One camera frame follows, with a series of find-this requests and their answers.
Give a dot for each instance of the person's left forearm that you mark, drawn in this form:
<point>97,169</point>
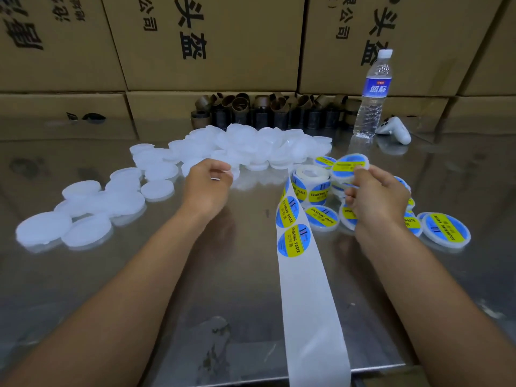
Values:
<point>105,318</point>

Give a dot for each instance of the white handheld controller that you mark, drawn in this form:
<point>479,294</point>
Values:
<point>394,130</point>

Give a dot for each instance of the person's left hand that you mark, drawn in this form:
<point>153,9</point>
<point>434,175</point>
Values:
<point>201,197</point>

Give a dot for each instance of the clear plastic water bottle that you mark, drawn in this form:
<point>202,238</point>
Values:
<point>372,94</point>

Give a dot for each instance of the person's right forearm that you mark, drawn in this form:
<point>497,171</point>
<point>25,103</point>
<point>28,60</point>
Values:
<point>443,318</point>

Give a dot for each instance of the pile of white plastic lids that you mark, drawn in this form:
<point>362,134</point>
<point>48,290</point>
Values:
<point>258,141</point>

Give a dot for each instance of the person's right hand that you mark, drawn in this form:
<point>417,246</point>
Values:
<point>379,209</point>

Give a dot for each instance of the row of dark cardboard tubes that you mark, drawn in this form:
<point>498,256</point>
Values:
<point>248,111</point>

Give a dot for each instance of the sticker roll with backing strip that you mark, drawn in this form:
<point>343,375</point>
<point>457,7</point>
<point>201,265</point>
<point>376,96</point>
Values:
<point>310,334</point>

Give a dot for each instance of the stack of brown cardboard boxes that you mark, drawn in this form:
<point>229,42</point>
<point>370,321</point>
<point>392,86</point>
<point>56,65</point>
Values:
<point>214,40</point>

